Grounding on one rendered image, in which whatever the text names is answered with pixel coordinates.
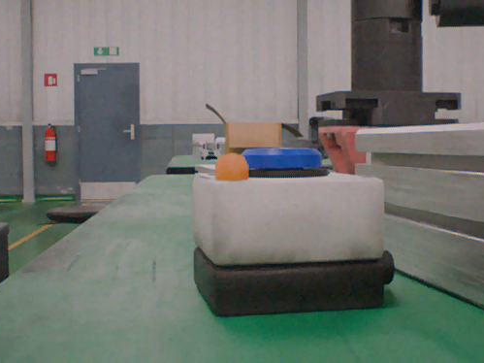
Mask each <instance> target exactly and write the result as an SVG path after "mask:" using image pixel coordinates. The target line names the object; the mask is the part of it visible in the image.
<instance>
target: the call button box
mask: <svg viewBox="0 0 484 363"><path fill-rule="evenodd" d="M192 204H193V240H194V242H195V244H196V245H197V246H198V247H196V248H194V251H193V261H194V281H195V284H196V286H197V287H198V289H200V291H201V293H202V294H203V296H204V297H205V299H206V300H207V302H208V303H209V305H210V306H211V307H212V309H213V311H214V312H215V314H217V315H219V316H223V315H241V314H276V313H294V312H312V311H330V310H348V309H366V308H378V307H381V306H383V304H384V284H389V283H390V282H391V281H392V279H393V278H394V275H395V264H394V260H393V257H392V255H391V252H390V251H389V250H388V249H384V186H383V183H382V180H380V179H378V178H375V177H365V176H357V175H349V174H334V173H331V172H329V170H325V169H304V170H303V171H259V169H249V180H242V181H218V180H216V179H215V173H198V175H197V176H194V179H193V181H192Z"/></svg>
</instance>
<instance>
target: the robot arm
mask: <svg viewBox="0 0 484 363"><path fill-rule="evenodd" d="M422 4H423V0H350V10H351V91H335V92H331V93H327V94H318V95H315V111H316V112H317V113H324V112H328V111H342V118H334V119H325V120H318V136H319V138H320V140H321V142H322V144H323V146H324V148H325V150H326V152H327V153H328V155H329V157H330V159H331V163H332V165H333V167H334V169H335V171H336V173H337V174H349V175H355V164H366V153H365V152H355V134H356V133H357V132H358V131H359V130H364V129H368V127H402V126H407V125H414V126H425V125H441V124H459V120H458V119H457V118H435V112H437V109H446V110H447V111H454V110H460V109H461V93H458V92H447V91H423V36H422ZM429 14H430V17H435V19H436V28H446V27H475V26H484V0H429Z"/></svg>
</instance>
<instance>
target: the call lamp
mask: <svg viewBox="0 0 484 363"><path fill-rule="evenodd" d="M214 170H215V179H216V180H218V181H242V180H249V166H248V164H247V162H246V160H245V157H244V155H240V154H236V153H232V152H230V153H227V154H223V155H220V156H219V157H218V160H217V162H216V164H215V166H214Z"/></svg>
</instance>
